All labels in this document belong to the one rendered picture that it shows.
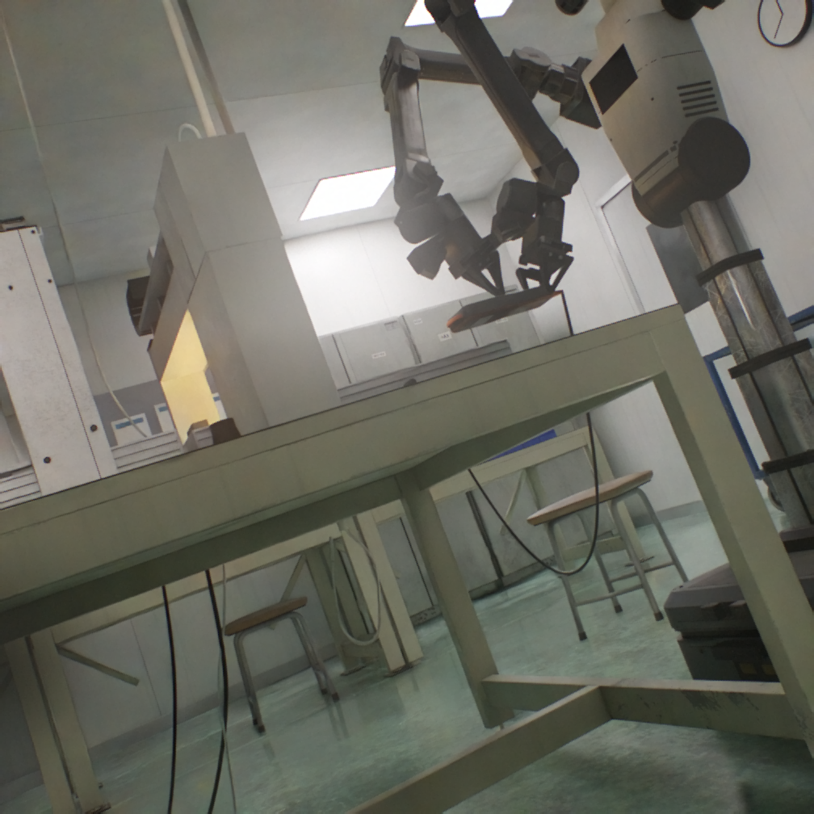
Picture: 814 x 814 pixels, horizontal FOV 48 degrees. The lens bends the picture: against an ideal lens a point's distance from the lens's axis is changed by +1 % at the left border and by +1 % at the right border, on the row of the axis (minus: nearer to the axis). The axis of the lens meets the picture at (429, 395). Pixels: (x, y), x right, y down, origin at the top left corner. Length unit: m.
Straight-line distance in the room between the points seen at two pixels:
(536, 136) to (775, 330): 0.63
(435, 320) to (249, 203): 4.90
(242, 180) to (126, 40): 2.74
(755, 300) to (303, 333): 0.99
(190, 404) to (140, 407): 3.74
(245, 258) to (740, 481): 0.80
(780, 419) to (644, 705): 0.62
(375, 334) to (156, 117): 2.16
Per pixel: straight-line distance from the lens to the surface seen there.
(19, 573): 1.09
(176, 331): 2.00
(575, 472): 6.43
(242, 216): 1.40
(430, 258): 1.58
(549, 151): 1.76
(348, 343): 5.99
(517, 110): 1.76
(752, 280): 1.98
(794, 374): 1.95
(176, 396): 2.34
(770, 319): 1.98
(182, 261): 1.52
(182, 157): 1.43
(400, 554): 5.79
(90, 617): 4.03
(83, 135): 4.68
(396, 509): 4.31
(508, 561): 6.08
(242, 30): 4.28
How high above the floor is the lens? 0.57
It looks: 7 degrees up
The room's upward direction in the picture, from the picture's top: 21 degrees counter-clockwise
